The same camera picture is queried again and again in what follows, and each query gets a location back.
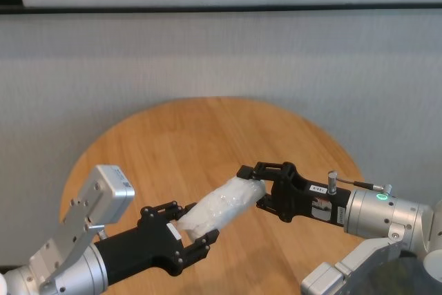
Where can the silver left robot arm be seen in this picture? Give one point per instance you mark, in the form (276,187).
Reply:
(86,272)

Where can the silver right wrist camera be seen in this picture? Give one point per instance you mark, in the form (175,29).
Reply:
(321,279)

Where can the white plastic-wrapped sandbag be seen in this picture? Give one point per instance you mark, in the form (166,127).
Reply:
(224,201)

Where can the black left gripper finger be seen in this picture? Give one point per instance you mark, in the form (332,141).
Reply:
(201,246)
(173,209)

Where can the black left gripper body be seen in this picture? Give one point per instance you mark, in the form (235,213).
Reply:
(145,248)

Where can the black horizontal wall rail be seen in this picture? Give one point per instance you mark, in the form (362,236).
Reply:
(221,8)

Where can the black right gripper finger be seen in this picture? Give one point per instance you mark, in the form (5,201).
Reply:
(266,170)
(266,205)

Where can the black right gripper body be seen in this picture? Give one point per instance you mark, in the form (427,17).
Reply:
(300,198)

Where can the dark glossy robot chest panel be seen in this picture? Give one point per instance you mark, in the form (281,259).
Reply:
(397,274)

